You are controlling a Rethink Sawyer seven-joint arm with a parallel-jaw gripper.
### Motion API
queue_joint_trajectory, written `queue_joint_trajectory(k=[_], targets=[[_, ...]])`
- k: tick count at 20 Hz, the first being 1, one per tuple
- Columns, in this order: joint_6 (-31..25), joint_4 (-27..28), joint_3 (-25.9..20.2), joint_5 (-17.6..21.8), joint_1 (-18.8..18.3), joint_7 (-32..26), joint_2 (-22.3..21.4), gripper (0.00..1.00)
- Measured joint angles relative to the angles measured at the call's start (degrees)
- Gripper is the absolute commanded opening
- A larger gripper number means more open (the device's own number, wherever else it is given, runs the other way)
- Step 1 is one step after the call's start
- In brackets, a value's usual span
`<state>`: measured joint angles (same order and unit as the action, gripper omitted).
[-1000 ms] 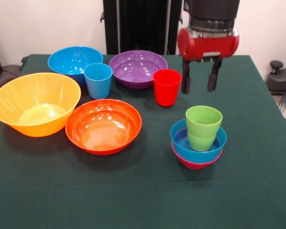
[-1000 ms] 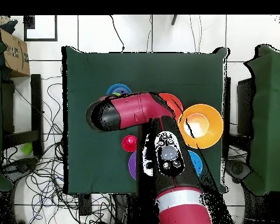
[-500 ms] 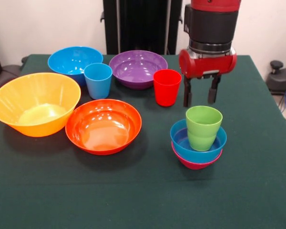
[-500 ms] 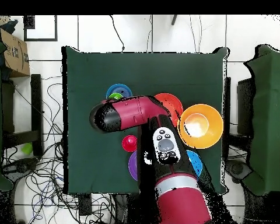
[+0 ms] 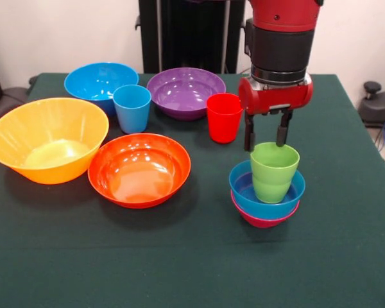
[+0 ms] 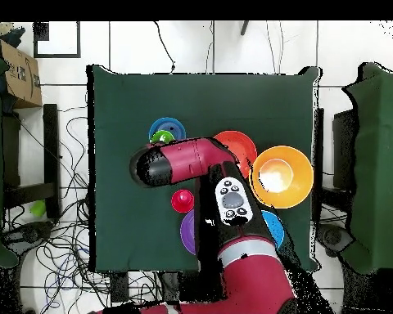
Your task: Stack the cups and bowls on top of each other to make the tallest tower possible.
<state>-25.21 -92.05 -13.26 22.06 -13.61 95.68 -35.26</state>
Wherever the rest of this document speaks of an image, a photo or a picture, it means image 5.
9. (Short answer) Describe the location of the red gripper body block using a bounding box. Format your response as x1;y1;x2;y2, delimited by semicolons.
237;73;314;116

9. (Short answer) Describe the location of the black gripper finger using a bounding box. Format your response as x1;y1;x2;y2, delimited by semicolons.
243;112;255;153
269;104;294;148

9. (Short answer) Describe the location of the small blue bowl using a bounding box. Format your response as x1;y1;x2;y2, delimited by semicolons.
228;159;306;221

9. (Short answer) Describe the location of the green cup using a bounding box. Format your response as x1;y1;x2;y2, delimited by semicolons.
250;142;300;204

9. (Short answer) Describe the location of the pink bowl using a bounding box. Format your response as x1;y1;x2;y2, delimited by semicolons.
230;191;300;229

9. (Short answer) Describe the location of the orange bowl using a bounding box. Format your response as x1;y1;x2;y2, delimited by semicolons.
87;133;192;210

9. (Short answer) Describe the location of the red cup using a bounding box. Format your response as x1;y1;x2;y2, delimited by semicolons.
206;92;244;144

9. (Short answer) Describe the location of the purple bowl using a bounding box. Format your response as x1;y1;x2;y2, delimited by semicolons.
146;67;227;121

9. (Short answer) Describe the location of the blue cup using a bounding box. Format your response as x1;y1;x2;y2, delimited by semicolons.
112;84;152;135

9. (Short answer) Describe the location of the dark green tablecloth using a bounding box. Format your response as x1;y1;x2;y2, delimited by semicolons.
0;73;385;308

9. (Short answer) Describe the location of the large blue bowl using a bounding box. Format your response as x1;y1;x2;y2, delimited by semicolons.
64;62;140;116

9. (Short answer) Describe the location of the large yellow bowl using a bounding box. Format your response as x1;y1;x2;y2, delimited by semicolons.
0;98;110;185

